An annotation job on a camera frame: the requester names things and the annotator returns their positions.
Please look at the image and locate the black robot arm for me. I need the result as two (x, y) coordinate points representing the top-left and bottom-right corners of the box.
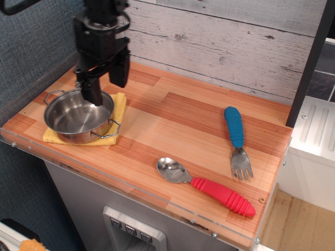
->
(73, 1), (130, 106)

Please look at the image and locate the orange and black object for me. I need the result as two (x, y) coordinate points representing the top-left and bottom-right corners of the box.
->
(1, 219), (48, 251)

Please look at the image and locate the dark right shelf post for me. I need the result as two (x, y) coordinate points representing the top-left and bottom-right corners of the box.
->
(286, 0), (334, 128)

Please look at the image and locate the stainless steel pot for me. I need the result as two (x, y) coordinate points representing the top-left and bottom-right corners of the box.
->
(43, 87), (121, 145)

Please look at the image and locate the white toy sink unit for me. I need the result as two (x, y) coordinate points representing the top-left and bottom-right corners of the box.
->
(276, 38), (335, 213)

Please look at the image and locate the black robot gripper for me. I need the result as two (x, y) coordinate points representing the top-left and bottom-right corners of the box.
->
(74, 15), (130, 106)

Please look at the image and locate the blue handled fork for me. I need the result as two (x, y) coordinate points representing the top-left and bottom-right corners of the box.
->
(224, 106), (253, 180)

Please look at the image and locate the yellow folded cloth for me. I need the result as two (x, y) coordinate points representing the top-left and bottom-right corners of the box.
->
(42, 92), (127, 146)

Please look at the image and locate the grey toy dispenser panel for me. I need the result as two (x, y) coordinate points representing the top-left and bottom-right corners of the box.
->
(103, 206), (168, 250)

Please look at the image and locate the red handled spoon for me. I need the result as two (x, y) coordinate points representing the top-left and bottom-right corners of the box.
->
(157, 157), (256, 217)

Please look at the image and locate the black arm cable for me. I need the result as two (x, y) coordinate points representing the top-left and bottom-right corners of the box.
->
(0, 0), (42, 16)

